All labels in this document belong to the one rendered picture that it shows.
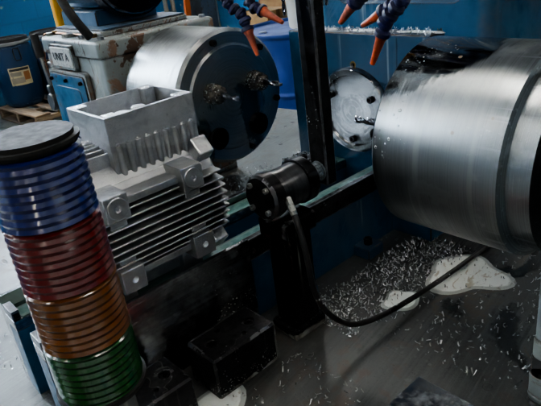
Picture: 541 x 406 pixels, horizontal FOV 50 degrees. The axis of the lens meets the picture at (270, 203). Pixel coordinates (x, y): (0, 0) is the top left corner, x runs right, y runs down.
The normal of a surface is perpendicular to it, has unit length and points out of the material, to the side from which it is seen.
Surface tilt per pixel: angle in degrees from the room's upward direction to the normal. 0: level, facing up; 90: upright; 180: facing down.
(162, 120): 90
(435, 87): 43
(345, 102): 90
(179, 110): 90
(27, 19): 90
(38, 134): 0
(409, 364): 0
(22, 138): 0
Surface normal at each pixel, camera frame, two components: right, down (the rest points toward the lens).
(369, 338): -0.12, -0.90
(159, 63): -0.64, -0.29
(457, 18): -0.73, 0.36
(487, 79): -0.52, -0.52
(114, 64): 0.67, 0.24
